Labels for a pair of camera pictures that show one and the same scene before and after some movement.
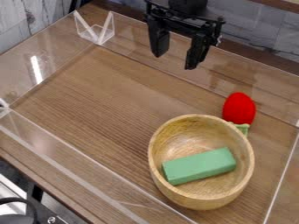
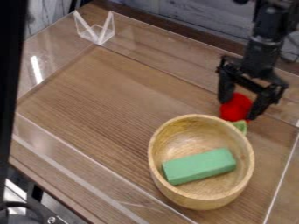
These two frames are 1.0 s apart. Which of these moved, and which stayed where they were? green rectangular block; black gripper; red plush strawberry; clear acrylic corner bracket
Moved: black gripper
Stayed: green rectangular block; clear acrylic corner bracket; red plush strawberry
